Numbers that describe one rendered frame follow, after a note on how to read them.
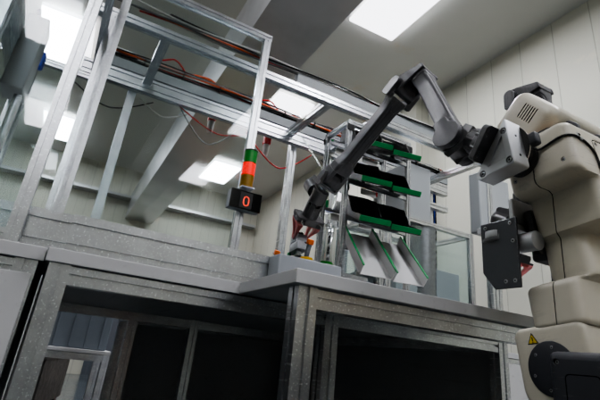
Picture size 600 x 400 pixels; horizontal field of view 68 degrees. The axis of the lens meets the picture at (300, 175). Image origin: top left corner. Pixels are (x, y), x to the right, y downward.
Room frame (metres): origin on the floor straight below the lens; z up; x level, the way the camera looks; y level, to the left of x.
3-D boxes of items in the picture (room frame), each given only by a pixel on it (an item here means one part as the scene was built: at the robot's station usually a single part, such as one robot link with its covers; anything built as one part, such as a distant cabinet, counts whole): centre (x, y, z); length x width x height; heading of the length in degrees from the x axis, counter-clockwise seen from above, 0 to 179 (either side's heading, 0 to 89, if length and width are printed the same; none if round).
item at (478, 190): (2.84, -1.31, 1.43); 0.30 x 0.09 x 1.13; 117
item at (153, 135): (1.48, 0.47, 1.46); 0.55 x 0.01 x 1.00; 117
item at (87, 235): (1.30, 0.15, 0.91); 0.89 x 0.06 x 0.11; 117
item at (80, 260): (1.96, 0.17, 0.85); 1.50 x 1.41 x 0.03; 117
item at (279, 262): (1.33, -0.05, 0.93); 0.21 x 0.07 x 0.06; 117
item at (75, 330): (3.11, 1.45, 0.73); 0.62 x 0.42 x 0.23; 117
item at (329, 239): (2.54, -0.20, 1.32); 0.14 x 0.14 x 0.38
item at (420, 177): (2.75, -0.72, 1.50); 0.38 x 0.21 x 0.88; 27
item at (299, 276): (1.41, -0.27, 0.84); 0.90 x 0.70 x 0.03; 116
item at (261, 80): (1.61, 0.21, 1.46); 0.03 x 0.03 x 1.00; 27
